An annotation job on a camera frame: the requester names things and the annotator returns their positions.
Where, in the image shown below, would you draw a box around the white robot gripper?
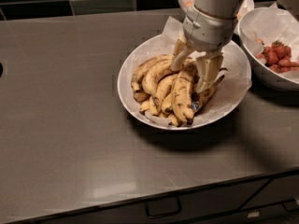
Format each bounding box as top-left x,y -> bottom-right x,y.
171,5 -> 237,92

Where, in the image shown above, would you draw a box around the large spotted front banana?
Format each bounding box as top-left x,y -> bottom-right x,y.
171,62 -> 198,123

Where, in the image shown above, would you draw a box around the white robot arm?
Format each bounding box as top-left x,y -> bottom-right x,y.
173,0 -> 299,91

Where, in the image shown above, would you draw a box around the spotted banana behind right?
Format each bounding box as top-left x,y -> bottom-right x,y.
160,67 -> 228,115

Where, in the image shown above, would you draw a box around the spotted banana middle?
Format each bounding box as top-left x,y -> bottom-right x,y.
149,74 -> 177,116

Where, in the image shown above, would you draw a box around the spotted banana right with sticker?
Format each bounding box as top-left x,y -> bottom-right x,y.
192,76 -> 224,113

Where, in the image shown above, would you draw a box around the white banana bowl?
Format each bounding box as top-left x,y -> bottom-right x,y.
118,35 -> 251,130

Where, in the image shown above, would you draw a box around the white paper liner in banana bowl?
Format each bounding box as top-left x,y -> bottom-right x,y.
118,18 -> 251,130

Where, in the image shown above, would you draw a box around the spotted banana upper left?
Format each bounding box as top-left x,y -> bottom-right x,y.
142,60 -> 174,95

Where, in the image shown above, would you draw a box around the spotted banana far left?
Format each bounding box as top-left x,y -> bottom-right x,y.
131,54 -> 172,102

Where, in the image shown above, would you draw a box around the white paper liner strawberry bowl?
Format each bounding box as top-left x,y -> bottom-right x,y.
239,2 -> 299,82

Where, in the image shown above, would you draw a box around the red strawberries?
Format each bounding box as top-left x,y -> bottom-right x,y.
256,40 -> 299,74

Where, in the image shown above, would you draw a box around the left drawer handle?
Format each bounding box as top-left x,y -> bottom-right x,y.
145,197 -> 181,219

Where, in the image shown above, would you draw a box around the drawer handle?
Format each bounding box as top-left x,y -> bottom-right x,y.
145,197 -> 181,219
282,199 -> 299,213

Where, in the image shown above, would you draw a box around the right drawer handle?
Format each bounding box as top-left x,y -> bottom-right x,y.
282,199 -> 299,213

